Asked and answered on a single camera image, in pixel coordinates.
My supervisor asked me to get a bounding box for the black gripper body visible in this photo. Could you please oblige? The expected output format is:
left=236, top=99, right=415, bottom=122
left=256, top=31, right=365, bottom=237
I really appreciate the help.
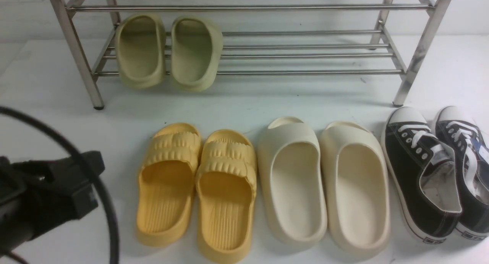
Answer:
left=0, top=156, right=98, bottom=251

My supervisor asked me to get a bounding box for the olive green slipper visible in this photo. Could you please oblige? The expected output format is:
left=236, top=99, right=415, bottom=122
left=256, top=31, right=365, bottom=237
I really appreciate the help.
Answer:
left=170, top=16, right=223, bottom=92
left=115, top=13, right=167, bottom=89

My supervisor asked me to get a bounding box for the steel shoe rack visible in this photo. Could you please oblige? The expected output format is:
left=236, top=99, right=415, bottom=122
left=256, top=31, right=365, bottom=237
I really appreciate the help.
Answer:
left=49, top=0, right=452, bottom=110

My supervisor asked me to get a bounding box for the yellow ribbed slipper, left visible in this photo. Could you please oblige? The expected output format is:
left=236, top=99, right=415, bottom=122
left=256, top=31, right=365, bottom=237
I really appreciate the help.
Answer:
left=136, top=123, right=202, bottom=247

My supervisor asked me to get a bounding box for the yellow ribbed slipper, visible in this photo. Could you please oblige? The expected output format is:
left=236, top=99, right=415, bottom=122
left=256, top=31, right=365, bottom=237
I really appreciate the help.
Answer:
left=136, top=123, right=202, bottom=247
left=196, top=129, right=258, bottom=264

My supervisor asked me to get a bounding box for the yellow ribbed slipper, right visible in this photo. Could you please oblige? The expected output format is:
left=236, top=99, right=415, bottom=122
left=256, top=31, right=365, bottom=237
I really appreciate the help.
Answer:
left=196, top=129, right=258, bottom=264

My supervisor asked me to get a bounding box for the cream slipper, left of pair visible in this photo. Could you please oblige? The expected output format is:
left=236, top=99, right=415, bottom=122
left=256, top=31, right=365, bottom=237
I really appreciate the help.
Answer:
left=257, top=116, right=328, bottom=250

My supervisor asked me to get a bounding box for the cream slipper, of pair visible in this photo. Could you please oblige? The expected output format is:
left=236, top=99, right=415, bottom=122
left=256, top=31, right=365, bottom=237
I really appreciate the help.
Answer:
left=319, top=121, right=391, bottom=259
left=257, top=116, right=328, bottom=250

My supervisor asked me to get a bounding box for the cream slipper, right of pair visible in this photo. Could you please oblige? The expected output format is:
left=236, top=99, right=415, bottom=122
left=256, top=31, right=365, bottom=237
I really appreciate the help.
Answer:
left=319, top=121, right=391, bottom=259

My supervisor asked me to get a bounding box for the black canvas sneaker, left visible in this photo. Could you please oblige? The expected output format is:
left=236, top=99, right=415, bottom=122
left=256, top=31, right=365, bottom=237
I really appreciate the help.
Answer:
left=380, top=106, right=462, bottom=245

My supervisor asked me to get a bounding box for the black canvas sneaker, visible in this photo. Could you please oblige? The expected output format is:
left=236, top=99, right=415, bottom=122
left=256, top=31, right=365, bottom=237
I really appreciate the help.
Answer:
left=380, top=106, right=462, bottom=245
left=433, top=106, right=489, bottom=241

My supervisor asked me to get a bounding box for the black canvas sneaker, right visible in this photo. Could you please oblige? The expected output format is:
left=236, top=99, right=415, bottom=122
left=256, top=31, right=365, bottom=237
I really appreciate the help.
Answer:
left=433, top=106, right=489, bottom=241

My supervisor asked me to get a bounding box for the blue white hang tag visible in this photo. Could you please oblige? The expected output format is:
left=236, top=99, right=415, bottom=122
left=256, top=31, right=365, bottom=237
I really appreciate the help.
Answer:
left=471, top=137, right=489, bottom=165

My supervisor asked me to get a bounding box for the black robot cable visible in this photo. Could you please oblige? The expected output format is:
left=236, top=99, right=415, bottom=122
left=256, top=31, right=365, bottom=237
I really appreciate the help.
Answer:
left=0, top=105, right=120, bottom=264

